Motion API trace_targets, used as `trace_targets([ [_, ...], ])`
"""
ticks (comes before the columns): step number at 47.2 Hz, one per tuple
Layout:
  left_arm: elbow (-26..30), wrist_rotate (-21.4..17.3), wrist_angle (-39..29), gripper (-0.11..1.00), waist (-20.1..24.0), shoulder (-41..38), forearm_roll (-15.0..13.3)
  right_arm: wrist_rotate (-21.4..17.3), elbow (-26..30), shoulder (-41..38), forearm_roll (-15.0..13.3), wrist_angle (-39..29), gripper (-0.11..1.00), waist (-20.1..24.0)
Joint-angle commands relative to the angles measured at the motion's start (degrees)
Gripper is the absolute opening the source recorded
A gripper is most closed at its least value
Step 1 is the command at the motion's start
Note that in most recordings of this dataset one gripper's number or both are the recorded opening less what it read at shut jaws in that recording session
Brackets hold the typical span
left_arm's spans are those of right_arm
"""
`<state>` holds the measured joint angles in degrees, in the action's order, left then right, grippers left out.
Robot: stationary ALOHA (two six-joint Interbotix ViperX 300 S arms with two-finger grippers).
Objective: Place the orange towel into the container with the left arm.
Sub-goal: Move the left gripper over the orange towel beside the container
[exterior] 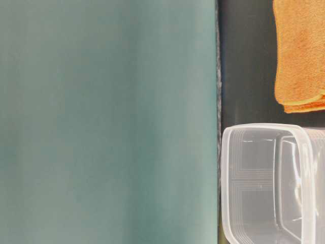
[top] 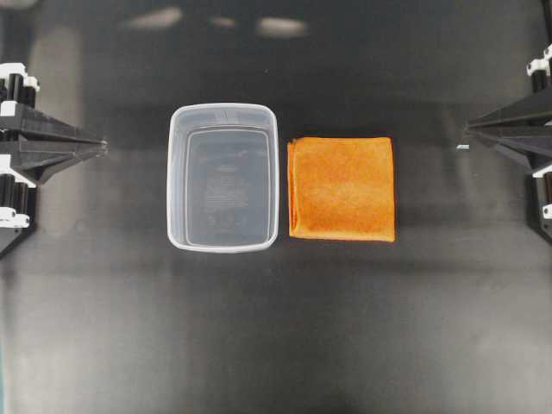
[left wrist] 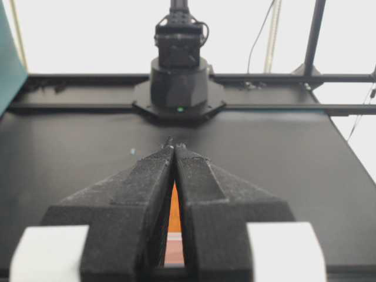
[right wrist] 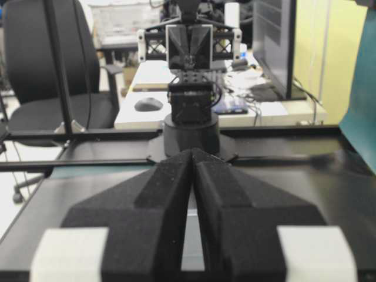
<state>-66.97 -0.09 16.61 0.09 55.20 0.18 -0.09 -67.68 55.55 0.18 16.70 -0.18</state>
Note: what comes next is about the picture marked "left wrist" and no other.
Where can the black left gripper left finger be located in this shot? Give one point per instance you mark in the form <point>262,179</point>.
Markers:
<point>114,230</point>

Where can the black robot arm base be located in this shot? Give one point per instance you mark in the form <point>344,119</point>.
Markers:
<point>179,87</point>

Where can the black vertical frame post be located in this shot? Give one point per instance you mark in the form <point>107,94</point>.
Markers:
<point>307,68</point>

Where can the orange towel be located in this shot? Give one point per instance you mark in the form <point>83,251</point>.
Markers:
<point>174,247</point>

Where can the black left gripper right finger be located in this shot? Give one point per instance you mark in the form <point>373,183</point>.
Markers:
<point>235,231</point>

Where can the black aluminium frame rail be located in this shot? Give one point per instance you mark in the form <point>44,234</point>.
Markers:
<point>131,93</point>

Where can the teal panel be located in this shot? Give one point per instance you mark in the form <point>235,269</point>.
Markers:
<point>13,72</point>

